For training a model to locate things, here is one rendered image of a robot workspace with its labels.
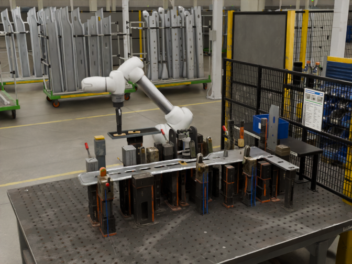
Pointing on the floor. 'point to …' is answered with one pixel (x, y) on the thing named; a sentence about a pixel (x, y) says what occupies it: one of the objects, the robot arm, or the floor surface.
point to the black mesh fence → (288, 116)
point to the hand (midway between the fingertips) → (119, 129)
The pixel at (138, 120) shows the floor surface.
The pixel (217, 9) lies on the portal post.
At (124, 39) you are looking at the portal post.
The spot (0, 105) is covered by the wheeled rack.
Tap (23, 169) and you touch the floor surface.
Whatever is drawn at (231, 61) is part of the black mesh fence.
